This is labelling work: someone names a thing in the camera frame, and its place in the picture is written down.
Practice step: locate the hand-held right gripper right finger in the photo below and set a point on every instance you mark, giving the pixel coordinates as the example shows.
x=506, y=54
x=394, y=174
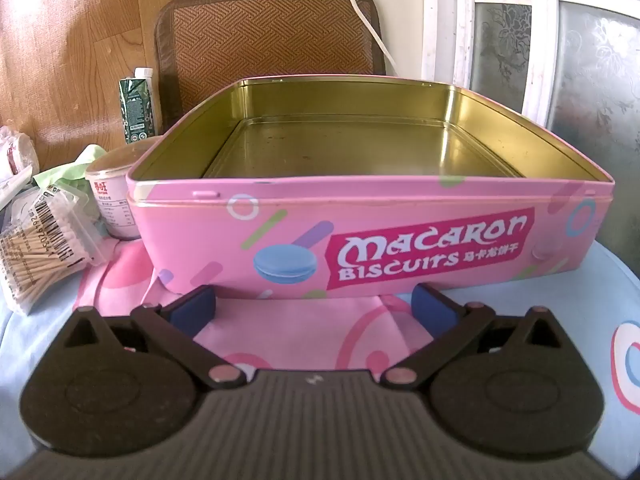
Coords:
x=430, y=310

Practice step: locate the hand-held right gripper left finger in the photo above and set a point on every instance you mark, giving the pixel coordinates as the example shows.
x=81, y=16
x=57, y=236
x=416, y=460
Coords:
x=192, y=306

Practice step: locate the pink biscuit tin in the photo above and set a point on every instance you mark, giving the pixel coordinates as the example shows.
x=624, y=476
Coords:
x=300, y=210

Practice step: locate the light green cloth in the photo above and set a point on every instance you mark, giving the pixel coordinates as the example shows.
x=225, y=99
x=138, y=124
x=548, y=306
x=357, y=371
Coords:
x=65, y=172

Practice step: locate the pink printed cloth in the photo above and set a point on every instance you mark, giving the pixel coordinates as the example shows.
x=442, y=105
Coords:
x=300, y=325

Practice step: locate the beige round bowl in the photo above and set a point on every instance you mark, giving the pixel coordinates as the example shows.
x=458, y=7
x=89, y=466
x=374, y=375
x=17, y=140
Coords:
x=115, y=200

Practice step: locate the light blue printed bedsheet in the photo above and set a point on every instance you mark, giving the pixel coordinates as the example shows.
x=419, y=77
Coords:
x=575, y=300

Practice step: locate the clear cotton swab box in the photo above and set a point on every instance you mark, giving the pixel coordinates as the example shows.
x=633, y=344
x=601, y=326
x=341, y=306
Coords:
x=45, y=245

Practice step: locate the green drink carton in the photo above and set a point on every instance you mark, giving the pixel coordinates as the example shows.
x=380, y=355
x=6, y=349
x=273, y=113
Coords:
x=137, y=110

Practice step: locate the clear plastic bag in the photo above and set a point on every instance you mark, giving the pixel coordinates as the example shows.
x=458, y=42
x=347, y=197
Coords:
x=15, y=155

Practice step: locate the wooden panel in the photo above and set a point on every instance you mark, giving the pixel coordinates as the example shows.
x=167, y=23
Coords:
x=75, y=60

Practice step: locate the white frosted glass door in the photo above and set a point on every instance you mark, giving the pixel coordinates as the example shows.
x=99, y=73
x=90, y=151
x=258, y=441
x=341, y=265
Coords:
x=537, y=35

